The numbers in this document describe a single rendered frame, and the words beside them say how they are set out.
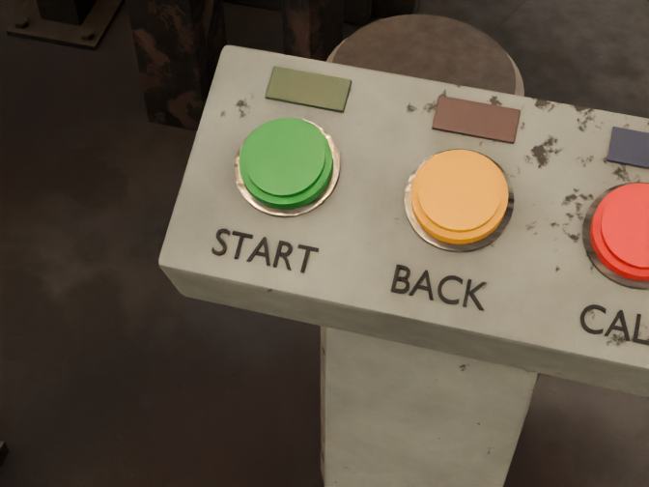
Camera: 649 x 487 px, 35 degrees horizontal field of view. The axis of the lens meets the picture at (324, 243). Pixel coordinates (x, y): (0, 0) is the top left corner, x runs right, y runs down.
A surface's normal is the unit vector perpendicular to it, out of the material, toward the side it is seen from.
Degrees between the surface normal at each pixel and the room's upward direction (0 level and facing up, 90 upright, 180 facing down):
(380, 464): 90
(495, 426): 90
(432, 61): 0
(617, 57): 0
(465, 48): 0
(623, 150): 20
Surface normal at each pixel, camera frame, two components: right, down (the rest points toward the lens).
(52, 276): 0.00, -0.62
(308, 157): -0.08, -0.32
